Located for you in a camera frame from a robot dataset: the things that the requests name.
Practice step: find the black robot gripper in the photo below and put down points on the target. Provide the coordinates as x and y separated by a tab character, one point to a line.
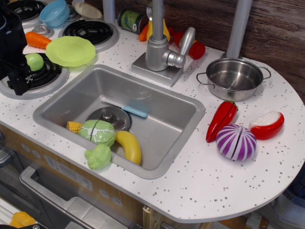
12	42

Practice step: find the green toy broccoli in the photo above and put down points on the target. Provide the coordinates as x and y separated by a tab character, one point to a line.
99	157

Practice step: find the steel pot lid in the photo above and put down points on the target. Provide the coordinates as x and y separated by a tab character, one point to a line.
119	118

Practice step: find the green toy apple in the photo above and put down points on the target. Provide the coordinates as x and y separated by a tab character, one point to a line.
34	61

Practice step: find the front left stove burner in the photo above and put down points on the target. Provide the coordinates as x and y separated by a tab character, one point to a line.
45	81

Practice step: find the stove burner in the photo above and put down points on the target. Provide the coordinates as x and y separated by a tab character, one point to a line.
28	11
102	35
45	81

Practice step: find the orange toy carrot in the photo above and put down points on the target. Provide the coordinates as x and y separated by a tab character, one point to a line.
37	40

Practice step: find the silver stove knob upper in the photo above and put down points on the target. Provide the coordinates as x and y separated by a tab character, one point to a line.
44	30

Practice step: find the silver stove knob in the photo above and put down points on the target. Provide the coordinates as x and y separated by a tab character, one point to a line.
44	30
73	16

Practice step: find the light green toy plate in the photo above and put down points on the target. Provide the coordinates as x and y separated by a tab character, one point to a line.
70	51

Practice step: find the back left stove burner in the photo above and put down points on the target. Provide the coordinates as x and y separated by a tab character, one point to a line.
28	11

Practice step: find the yellow toy corn cob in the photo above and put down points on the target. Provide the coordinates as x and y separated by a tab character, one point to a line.
74	126

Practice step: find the light blue toy bowl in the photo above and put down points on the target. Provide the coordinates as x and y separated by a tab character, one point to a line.
55	13

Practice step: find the silver stove knob back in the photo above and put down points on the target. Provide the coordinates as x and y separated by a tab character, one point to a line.
73	16

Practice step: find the green toy cabbage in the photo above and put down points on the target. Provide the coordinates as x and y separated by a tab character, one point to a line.
98	131

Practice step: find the back right stove burner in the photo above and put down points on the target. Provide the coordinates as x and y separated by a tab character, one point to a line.
102	35

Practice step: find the grey support pole left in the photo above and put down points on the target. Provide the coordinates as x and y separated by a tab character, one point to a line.
109	11

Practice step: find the grey support pole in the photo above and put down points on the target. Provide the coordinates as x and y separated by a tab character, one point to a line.
109	11
241	16

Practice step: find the light blue toy stick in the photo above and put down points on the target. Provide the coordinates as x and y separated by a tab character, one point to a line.
134	111

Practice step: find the green labelled toy can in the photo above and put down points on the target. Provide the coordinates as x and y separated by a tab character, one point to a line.
132	21

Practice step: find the small orange toy vegetable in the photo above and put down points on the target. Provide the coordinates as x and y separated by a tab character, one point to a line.
143	34

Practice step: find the yellow toy banana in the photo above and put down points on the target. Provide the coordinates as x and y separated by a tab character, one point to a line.
130	145

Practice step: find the grey toy sink basin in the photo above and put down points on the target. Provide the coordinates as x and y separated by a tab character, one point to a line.
171	117

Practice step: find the yellow toy pear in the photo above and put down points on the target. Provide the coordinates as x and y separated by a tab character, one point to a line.
150	30

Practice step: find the yellow object bottom left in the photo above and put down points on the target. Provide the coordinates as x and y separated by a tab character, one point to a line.
21	219

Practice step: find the silver toy faucet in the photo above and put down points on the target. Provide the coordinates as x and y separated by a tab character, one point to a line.
159	63

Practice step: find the red toy ketchup bottle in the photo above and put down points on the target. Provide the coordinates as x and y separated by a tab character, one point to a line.
196	51

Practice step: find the red toy chili pepper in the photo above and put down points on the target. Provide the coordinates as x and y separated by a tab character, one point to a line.
223	116

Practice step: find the purple striped toy onion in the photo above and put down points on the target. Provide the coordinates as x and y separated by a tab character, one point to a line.
236	142

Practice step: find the grey support pole right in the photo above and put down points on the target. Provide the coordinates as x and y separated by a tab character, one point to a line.
241	16

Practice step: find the red white toy wedge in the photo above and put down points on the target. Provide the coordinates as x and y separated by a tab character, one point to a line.
268	125

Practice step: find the grey oven door handle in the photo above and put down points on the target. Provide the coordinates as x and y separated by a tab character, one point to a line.
66	208

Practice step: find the steel pot with handles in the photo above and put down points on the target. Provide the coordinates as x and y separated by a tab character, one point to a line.
233	79

